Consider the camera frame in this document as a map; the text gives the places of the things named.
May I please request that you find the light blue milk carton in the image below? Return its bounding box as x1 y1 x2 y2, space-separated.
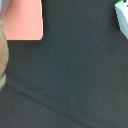
115 0 128 35

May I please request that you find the tan wooden bowl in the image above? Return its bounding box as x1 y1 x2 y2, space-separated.
0 20 9 90

